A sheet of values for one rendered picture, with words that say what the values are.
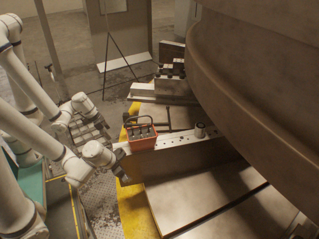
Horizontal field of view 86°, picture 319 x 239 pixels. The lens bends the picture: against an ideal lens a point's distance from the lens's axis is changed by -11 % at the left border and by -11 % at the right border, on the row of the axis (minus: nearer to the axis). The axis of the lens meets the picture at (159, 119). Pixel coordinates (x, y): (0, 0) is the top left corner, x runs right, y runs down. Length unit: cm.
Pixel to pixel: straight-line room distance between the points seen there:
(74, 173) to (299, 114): 103
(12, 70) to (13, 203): 62
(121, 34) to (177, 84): 229
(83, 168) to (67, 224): 79
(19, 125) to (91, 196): 137
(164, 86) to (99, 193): 135
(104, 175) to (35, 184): 94
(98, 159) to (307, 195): 92
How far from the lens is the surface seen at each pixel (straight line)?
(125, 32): 425
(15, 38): 123
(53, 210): 169
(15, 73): 111
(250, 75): 118
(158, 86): 228
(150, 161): 143
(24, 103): 138
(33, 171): 143
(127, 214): 187
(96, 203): 197
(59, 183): 181
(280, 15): 88
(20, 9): 1414
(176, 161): 151
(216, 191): 165
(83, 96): 122
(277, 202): 179
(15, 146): 138
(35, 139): 84
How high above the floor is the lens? 170
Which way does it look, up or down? 39 degrees down
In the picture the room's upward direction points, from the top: straight up
